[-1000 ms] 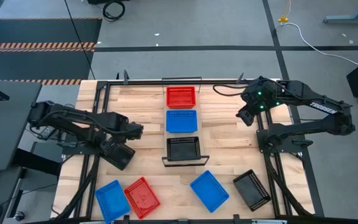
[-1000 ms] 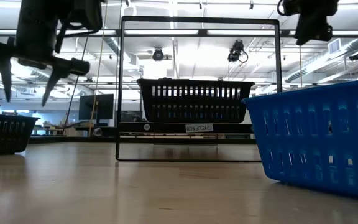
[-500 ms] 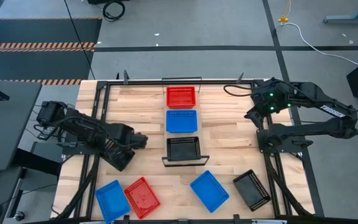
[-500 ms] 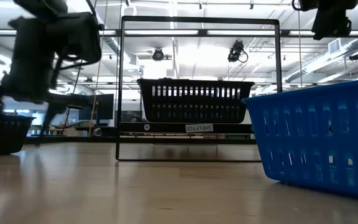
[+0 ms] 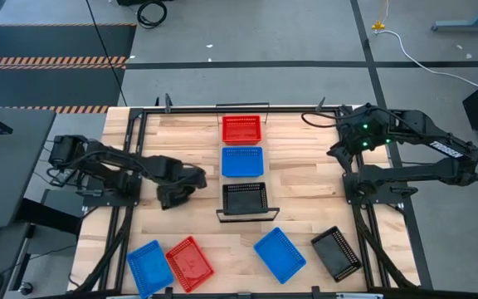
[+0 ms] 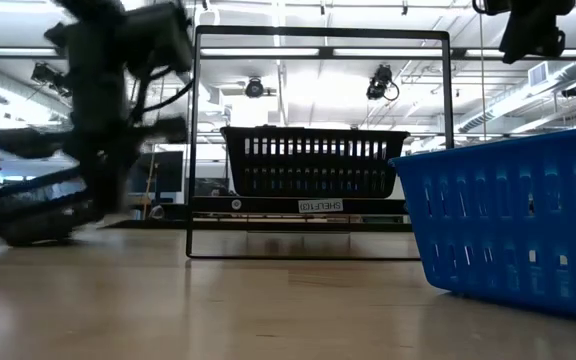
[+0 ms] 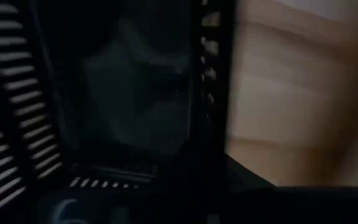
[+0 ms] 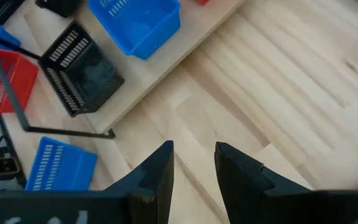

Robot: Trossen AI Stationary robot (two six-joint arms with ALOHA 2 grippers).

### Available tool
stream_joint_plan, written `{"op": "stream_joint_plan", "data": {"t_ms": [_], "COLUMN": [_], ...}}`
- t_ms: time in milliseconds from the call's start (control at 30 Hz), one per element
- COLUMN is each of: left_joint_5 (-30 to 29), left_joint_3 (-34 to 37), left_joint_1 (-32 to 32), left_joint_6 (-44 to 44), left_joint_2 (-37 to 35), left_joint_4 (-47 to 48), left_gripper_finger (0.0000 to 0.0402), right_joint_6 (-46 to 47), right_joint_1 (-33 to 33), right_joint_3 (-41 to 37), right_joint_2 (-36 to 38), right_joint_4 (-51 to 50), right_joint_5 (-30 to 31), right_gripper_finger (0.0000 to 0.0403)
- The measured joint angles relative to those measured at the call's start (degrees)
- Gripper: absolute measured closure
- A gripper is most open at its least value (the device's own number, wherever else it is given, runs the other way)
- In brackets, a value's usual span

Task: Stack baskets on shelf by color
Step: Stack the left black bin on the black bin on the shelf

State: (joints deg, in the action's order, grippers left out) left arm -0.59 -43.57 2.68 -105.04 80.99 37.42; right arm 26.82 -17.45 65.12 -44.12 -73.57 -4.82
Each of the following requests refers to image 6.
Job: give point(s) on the black ceiling-mounted camera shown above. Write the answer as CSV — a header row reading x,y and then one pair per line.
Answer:
x,y
379,82
254,88

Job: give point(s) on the dark monitor screen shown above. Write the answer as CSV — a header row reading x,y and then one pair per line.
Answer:
x,y
165,172

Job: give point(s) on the black slotted plastic basket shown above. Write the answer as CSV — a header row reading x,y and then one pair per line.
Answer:
x,y
313,162
33,210

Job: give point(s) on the black-framed wooden shelf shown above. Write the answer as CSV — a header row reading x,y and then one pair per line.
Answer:
x,y
268,205

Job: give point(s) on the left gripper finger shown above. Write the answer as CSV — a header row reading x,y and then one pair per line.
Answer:
x,y
93,185
120,180

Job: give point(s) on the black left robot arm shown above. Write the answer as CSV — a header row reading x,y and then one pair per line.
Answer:
x,y
158,35

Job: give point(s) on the white air vent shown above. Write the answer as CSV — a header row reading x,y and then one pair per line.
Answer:
x,y
538,74

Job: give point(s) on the blue slotted plastic basket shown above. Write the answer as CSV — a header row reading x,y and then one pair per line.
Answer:
x,y
498,150

